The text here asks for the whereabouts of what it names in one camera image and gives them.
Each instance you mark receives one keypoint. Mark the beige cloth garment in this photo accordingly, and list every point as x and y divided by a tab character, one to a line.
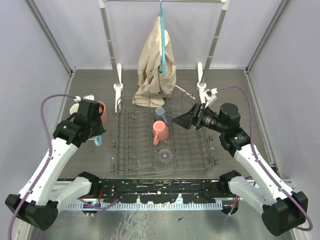
153	85

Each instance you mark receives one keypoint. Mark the light blue mug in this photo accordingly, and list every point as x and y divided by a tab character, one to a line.
97	140

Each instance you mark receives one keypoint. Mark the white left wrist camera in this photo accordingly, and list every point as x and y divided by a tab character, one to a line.
87	97

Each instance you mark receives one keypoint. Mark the yellow-green mug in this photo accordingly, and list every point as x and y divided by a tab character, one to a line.
74	108

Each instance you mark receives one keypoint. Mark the pink mug with handle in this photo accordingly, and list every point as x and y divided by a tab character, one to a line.
160	132

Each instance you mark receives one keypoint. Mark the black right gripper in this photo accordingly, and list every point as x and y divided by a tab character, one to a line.
186	120

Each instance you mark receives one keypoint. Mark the grey wire dish rack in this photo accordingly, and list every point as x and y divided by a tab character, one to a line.
149	144

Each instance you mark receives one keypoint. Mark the pink handleless tumbler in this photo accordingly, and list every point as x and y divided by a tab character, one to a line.
104	113

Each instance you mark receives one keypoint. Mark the clear glass cup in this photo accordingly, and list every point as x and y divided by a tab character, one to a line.
165	157

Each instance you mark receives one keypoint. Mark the blue clothes hanger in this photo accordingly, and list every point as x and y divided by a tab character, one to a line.
163	40

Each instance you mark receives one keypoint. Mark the grey-blue dotted mug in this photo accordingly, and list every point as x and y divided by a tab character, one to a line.
160	115

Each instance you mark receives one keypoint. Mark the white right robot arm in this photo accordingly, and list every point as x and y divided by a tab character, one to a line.
281	208

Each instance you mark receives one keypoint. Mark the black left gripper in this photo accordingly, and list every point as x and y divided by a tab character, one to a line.
96	124

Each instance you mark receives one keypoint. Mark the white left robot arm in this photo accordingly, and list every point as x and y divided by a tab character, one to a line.
36	203

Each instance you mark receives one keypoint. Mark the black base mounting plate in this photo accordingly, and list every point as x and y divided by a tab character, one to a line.
159	191

